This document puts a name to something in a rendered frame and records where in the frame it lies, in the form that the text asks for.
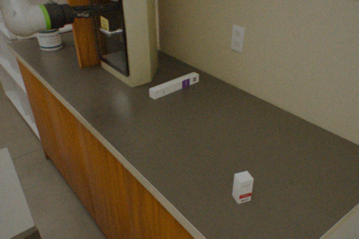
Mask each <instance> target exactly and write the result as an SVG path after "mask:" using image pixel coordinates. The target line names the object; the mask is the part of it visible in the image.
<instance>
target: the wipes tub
mask: <svg viewBox="0 0 359 239"><path fill-rule="evenodd" d="M36 34H37V38H38V43H39V45H40V47H41V49H42V50H44V51H54V50H58V49H60V48H62V47H63V43H62V39H61V37H60V31H59V29H58V31H57V30H56V29H51V30H46V31H41V32H39V33H36Z"/></svg>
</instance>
